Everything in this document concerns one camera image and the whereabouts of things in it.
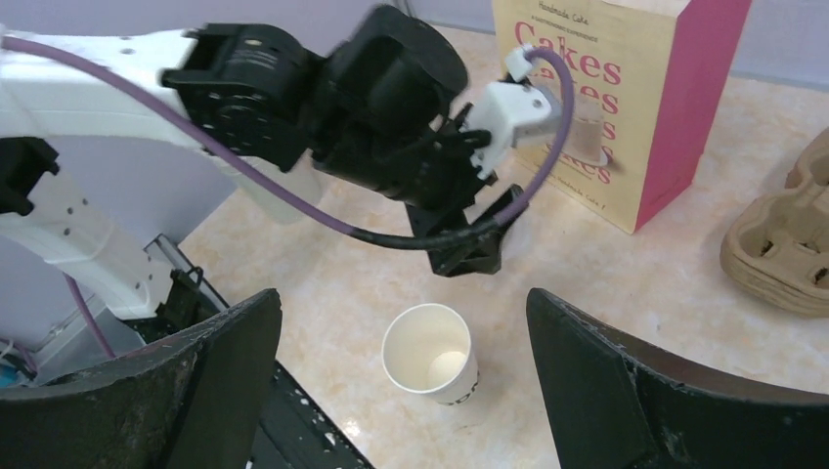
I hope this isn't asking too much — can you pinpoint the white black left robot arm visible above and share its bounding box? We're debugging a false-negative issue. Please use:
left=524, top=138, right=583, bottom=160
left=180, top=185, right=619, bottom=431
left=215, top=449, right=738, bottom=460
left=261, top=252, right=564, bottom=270
left=1, top=4, right=531, bottom=330

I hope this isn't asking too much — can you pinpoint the white paper coffee cup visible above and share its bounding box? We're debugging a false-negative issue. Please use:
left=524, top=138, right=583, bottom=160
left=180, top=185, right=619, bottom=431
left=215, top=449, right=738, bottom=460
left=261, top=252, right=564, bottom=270
left=381, top=303, right=480, bottom=406

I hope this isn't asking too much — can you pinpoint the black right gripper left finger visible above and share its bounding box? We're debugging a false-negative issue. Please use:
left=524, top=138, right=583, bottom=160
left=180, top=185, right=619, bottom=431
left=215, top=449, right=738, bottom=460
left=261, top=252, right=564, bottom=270
left=1, top=288, right=283, bottom=468

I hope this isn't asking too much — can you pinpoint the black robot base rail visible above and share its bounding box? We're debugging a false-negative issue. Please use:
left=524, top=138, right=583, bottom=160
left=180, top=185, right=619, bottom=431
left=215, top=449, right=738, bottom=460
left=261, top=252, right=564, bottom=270
left=128, top=270, right=371, bottom=468

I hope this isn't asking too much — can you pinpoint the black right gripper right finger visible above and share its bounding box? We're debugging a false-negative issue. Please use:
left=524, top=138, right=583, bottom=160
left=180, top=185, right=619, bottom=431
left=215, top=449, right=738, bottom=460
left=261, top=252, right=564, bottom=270
left=526, top=287, right=828, bottom=468

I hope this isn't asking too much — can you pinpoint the brown pulp cup carrier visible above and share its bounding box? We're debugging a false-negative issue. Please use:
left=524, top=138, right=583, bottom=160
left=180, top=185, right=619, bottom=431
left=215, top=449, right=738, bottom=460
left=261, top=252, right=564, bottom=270
left=720, top=130, right=828, bottom=318

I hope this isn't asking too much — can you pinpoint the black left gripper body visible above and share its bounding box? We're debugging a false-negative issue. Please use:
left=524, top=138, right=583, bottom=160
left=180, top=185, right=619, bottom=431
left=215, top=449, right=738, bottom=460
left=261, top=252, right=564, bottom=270
left=313, top=103, right=492, bottom=211

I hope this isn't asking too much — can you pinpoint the cream Cakes paper bag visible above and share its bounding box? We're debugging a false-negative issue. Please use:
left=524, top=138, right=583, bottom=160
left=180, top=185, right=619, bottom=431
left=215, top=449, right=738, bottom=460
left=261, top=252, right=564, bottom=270
left=492, top=0, right=751, bottom=234

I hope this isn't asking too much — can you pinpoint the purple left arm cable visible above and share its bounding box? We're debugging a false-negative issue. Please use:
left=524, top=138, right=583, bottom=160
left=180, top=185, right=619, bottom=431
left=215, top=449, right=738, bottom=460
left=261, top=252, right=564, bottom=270
left=0, top=34, right=577, bottom=252

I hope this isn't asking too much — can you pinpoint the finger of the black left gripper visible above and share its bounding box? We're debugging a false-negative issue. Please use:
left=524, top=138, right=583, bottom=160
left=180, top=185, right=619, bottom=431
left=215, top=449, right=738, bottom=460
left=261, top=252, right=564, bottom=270
left=406, top=195, right=513, bottom=277

